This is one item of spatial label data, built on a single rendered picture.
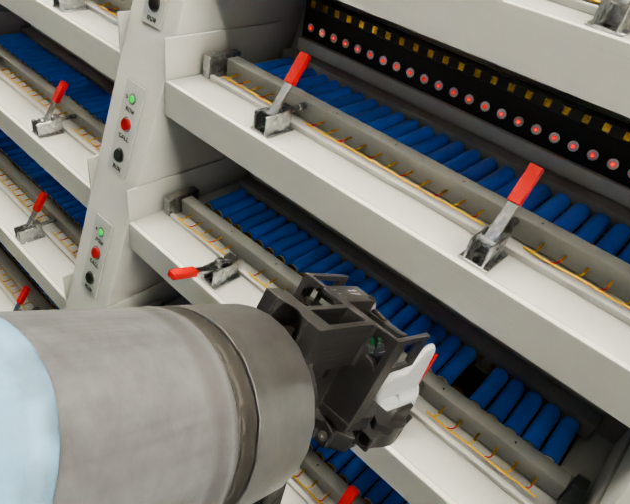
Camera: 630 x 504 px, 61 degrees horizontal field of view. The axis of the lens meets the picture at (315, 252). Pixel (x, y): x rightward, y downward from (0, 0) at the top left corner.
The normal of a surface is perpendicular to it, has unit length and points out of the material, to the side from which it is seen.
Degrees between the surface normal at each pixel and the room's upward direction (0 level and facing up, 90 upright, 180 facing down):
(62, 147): 18
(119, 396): 28
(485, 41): 108
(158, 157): 90
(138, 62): 90
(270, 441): 61
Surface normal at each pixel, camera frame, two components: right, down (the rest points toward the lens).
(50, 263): 0.15, -0.77
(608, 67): -0.68, 0.37
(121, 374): 0.71, -0.59
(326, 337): 0.72, 0.51
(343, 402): -0.51, -0.06
